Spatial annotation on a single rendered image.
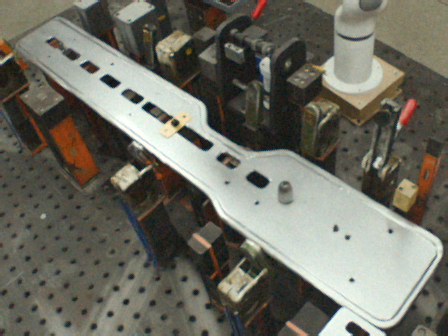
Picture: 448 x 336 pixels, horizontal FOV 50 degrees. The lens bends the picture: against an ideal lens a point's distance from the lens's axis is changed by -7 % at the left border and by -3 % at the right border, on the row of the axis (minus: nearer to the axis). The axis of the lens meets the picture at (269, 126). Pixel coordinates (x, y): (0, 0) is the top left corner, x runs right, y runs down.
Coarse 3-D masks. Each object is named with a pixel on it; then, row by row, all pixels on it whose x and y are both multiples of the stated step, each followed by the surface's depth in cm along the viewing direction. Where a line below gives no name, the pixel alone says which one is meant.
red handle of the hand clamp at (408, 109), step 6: (408, 102) 99; (414, 102) 99; (402, 108) 100; (408, 108) 99; (414, 108) 99; (402, 114) 99; (408, 114) 99; (402, 120) 99; (408, 120) 99; (402, 126) 99; (396, 132) 99; (396, 138) 99; (378, 156) 99; (372, 162) 100; (378, 162) 99; (378, 168) 99
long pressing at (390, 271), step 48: (48, 48) 146; (96, 48) 143; (96, 96) 129; (144, 96) 127; (192, 96) 126; (144, 144) 117; (192, 144) 115; (240, 192) 105; (336, 192) 103; (288, 240) 97; (336, 240) 96; (384, 240) 95; (432, 240) 94; (336, 288) 89; (384, 288) 88
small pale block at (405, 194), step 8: (400, 184) 96; (408, 184) 96; (400, 192) 95; (408, 192) 94; (416, 192) 96; (400, 200) 96; (408, 200) 94; (400, 208) 98; (408, 208) 97; (408, 216) 102; (392, 232) 106
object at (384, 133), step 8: (384, 104) 90; (392, 104) 90; (400, 104) 90; (376, 112) 88; (384, 112) 88; (392, 112) 90; (400, 112) 90; (376, 120) 89; (384, 120) 88; (392, 120) 90; (376, 128) 93; (384, 128) 93; (392, 128) 91; (376, 136) 95; (384, 136) 94; (392, 136) 93; (376, 144) 97; (384, 144) 95; (392, 144) 95; (376, 152) 98; (384, 152) 95; (368, 160) 99; (384, 160) 96; (368, 168) 100
